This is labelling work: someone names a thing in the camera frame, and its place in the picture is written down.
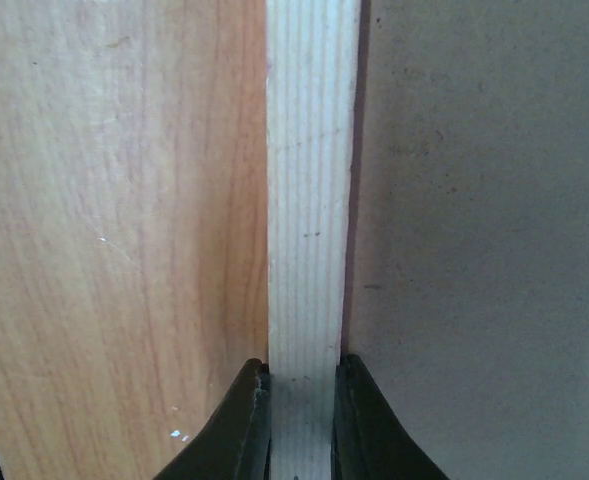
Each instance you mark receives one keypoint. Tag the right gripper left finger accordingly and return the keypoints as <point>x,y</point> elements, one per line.
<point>235,441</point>

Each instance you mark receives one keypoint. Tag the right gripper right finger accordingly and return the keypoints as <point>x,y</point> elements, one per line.
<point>369,441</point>

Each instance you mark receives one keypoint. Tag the pink wooden picture frame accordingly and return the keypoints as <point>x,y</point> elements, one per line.
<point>312,66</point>

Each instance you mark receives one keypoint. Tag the brown frame backing board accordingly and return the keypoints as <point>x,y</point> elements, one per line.
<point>469,296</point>

